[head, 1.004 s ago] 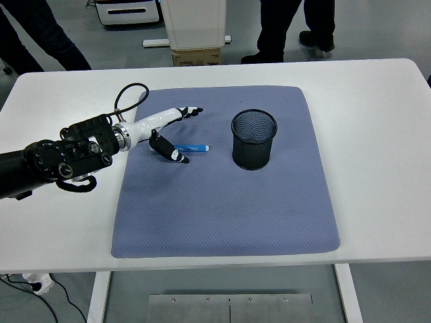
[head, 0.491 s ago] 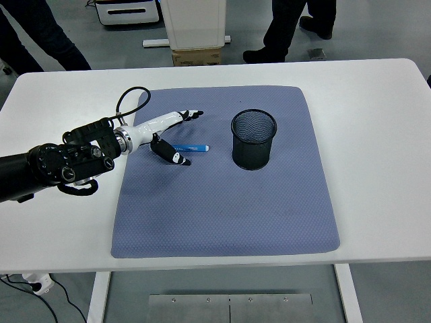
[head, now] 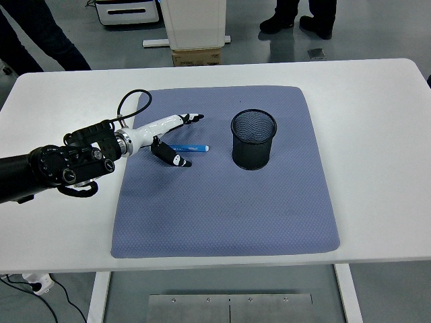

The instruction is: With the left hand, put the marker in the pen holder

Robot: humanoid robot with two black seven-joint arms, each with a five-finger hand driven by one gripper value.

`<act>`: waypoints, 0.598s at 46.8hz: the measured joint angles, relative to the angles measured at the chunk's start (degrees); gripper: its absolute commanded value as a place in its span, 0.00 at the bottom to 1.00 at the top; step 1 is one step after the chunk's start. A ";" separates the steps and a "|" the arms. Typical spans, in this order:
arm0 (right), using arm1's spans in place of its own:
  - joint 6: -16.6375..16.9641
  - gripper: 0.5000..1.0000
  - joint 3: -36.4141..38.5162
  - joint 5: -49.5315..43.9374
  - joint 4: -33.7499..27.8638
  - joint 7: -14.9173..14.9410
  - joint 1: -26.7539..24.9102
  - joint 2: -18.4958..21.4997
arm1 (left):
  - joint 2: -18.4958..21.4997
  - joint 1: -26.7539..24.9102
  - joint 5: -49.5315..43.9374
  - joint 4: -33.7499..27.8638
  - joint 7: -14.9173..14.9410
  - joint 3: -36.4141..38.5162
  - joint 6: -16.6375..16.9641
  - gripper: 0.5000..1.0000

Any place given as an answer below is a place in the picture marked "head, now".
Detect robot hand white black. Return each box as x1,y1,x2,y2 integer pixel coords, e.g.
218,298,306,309
125,112,205,168

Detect blue marker pen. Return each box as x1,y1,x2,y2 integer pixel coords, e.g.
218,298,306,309
166,143,210,153

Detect black mesh pen holder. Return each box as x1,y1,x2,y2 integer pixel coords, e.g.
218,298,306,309
230,108,277,171

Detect brown cardboard box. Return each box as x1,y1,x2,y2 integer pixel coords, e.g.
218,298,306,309
171,48,222,67

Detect blue-grey quilted mat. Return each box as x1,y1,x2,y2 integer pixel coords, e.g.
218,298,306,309
110,85,340,259

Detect white appliance with dark slot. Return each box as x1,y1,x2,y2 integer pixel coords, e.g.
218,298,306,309
94,0,162,27

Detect white panel stand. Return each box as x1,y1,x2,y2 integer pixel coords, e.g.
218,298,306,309
142,0,232,50

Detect person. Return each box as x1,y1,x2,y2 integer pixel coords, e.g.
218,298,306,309
259,0,337,40
0,0,92,73

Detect black chair caster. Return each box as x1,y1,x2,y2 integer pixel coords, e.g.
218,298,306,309
0,59,16,77

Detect white table leg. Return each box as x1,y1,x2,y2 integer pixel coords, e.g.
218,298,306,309
86,271,112,323
333,264,364,323

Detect grey metal plate with screws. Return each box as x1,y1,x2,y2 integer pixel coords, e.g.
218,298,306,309
147,293,314,323

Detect white power strip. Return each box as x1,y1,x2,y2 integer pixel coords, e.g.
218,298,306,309
22,273,55,296

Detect black floor cable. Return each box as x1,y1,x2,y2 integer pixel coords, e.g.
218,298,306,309
0,275,60,323
50,279,88,323

